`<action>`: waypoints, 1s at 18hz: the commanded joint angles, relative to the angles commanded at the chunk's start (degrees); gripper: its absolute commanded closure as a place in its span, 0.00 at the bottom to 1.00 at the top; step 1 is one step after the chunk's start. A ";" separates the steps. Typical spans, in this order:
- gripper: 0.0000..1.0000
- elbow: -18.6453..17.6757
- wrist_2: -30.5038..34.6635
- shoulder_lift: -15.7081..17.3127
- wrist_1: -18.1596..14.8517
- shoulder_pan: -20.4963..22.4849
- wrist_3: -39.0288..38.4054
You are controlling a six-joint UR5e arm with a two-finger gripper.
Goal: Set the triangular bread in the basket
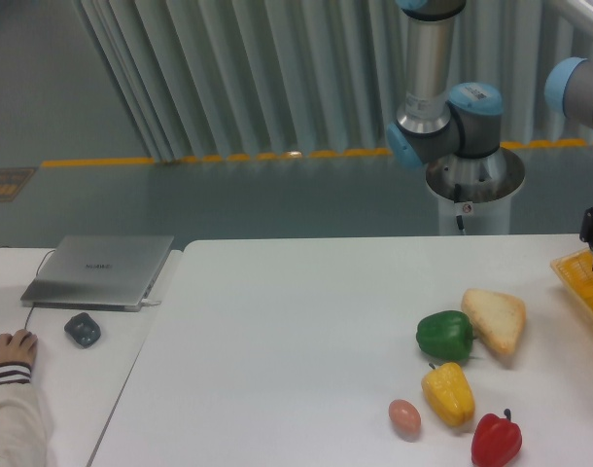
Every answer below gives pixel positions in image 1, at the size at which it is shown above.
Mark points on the triangular toasted bread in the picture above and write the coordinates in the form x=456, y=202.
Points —
x=498, y=318

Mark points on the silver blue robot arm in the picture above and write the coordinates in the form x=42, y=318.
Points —
x=456, y=134

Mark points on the forearm in cream sleeve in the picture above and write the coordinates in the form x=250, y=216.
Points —
x=23, y=438

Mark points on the yellow plastic basket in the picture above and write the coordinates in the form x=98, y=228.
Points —
x=576, y=274

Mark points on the person's hand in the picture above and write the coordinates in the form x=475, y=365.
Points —
x=18, y=349

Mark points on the green bell pepper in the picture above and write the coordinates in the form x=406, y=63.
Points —
x=446, y=335

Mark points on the yellow bell pepper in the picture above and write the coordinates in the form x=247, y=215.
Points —
x=449, y=394

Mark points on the red bell pepper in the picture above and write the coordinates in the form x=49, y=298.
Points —
x=496, y=440

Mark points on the pink egg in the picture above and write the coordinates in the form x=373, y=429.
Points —
x=404, y=416

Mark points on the grey pleated curtain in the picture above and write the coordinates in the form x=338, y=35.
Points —
x=218, y=79

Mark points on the silver closed laptop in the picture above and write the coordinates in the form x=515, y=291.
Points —
x=101, y=272

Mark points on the dark grey small device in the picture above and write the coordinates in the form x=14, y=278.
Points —
x=83, y=330

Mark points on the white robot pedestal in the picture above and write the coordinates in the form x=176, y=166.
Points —
x=474, y=197

